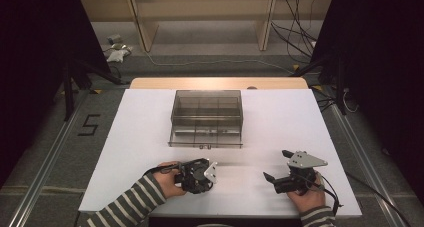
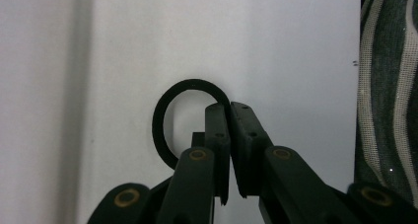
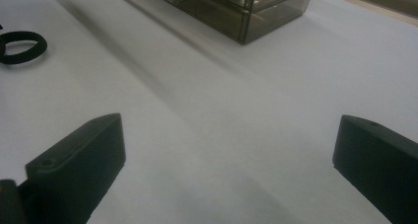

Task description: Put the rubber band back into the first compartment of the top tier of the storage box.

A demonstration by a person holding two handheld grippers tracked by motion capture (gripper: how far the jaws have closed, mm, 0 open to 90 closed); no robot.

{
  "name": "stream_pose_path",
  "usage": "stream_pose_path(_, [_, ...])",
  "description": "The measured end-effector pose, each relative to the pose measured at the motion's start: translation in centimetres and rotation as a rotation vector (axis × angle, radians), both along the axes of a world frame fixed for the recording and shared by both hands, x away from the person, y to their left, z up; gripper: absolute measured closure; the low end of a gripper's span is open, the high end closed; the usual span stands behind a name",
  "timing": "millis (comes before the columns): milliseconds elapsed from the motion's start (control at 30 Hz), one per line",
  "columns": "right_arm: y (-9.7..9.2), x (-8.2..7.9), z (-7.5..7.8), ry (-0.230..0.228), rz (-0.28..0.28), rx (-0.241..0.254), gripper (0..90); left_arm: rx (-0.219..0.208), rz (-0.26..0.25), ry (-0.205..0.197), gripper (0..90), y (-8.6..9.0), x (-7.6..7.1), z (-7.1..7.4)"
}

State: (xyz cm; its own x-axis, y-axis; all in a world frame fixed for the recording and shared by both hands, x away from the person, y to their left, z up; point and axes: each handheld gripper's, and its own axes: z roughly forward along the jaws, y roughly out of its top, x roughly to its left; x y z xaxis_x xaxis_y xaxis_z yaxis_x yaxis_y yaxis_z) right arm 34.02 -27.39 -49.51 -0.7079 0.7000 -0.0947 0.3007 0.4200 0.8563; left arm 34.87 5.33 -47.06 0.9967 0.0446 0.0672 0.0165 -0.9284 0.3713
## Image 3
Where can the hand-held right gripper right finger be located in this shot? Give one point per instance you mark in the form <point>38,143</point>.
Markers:
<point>378,166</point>

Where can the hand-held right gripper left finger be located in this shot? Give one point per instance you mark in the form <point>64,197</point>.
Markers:
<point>79,169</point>

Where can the smoky transparent drawer organizer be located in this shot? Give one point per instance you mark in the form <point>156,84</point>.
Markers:
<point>276,13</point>

